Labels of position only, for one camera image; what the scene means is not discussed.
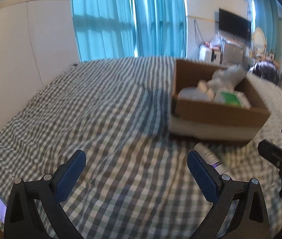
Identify open cardboard box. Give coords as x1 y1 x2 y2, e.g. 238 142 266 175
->
168 59 271 144

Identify silver mini fridge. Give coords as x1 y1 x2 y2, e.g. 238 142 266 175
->
221 41 244 64

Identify grey checkered bed sheet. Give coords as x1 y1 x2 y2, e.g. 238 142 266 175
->
0 56 282 239

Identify clear cotton swab jar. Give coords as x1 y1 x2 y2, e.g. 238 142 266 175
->
178 87 214 101

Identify oval vanity mirror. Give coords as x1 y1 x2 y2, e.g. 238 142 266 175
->
251 27 267 55

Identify black puffy jacket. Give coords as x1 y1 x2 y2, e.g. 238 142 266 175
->
249 61 282 86

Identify blue window curtains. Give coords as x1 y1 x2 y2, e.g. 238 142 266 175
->
71 0 187 61

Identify white socks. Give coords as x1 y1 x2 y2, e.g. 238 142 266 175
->
197 65 247 95

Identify green white medicine box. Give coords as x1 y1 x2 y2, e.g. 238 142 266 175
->
213 89 251 109

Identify white suitcase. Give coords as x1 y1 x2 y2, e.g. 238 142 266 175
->
199 45 214 62

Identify white toothpaste tube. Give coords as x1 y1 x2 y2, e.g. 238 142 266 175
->
193 142 231 175

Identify blue corner curtain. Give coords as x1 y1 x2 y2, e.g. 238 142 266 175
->
253 0 280 56

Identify black wall television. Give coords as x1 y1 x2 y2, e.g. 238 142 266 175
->
218 8 251 40

